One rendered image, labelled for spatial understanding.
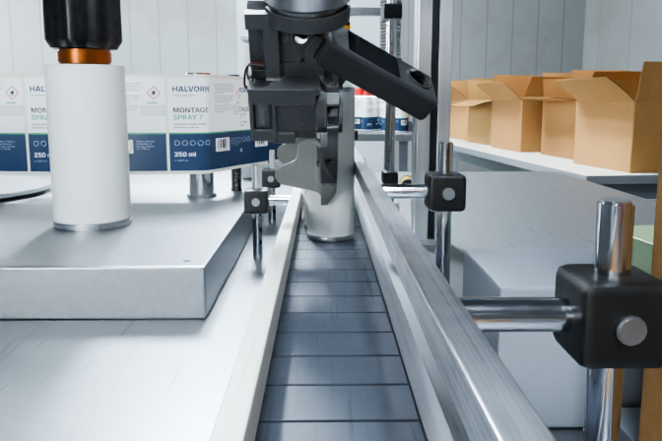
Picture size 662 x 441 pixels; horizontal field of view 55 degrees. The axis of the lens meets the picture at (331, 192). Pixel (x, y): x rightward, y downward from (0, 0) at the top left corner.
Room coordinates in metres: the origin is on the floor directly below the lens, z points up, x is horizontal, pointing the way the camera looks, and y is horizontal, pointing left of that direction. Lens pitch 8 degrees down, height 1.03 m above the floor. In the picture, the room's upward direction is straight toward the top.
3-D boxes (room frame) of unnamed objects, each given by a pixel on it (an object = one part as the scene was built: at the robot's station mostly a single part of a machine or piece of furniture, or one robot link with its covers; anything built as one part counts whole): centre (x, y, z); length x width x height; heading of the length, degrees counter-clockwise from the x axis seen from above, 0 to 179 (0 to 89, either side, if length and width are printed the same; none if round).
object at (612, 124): (2.38, -1.13, 0.97); 0.51 x 0.42 x 0.37; 102
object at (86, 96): (0.76, 0.29, 1.03); 0.09 x 0.09 x 0.30
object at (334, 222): (0.68, 0.00, 0.98); 0.05 x 0.05 x 0.20
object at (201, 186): (0.97, 0.20, 0.97); 0.05 x 0.05 x 0.19
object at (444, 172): (0.51, -0.07, 0.91); 0.07 x 0.03 x 0.17; 91
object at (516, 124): (3.19, -1.00, 0.97); 0.45 x 0.44 x 0.37; 99
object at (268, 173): (1.01, 0.08, 0.89); 0.06 x 0.03 x 0.12; 91
